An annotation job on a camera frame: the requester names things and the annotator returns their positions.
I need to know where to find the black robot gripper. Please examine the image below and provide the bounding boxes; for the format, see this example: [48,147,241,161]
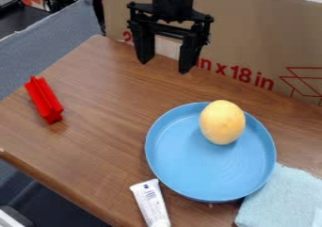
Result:
[127,0,214,74]

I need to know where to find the red plastic block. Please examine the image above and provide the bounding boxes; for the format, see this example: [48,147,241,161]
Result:
[24,76,64,124]

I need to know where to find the brown cardboard box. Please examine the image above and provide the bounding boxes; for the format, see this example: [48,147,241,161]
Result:
[101,0,322,107]

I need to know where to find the yellow lemon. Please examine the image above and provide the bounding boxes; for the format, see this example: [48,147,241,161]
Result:
[201,100,246,145]

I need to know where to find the blue round plate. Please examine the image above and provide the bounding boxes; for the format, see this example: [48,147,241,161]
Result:
[145,102,277,203]

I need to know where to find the white cream tube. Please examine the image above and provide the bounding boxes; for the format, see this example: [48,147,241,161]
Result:
[130,179,171,227]

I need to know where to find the light blue towel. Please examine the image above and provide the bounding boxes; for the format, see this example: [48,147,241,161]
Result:
[234,164,322,227]

